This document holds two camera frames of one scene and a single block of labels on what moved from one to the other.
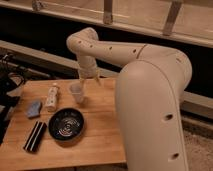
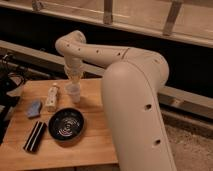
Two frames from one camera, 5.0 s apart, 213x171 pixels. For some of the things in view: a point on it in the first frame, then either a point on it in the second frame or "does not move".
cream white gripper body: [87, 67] to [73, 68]
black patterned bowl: [66, 124] does not move
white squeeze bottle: [51, 103] does not move
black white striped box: [34, 139] does not move
